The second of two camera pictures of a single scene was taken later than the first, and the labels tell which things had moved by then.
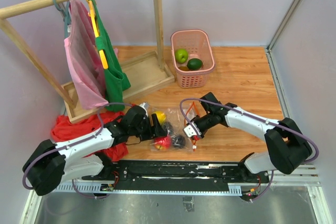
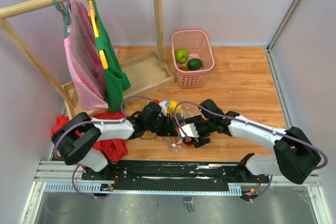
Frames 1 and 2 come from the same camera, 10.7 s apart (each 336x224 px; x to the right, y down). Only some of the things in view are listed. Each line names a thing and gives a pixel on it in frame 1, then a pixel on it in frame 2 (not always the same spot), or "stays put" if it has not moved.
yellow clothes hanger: x=102 y=53 stays put
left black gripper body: x=148 y=130 -> x=162 y=126
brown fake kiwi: x=184 y=68 stays put
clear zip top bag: x=171 y=119 -> x=181 y=111
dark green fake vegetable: x=194 y=64 stays put
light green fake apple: x=181 y=55 stays put
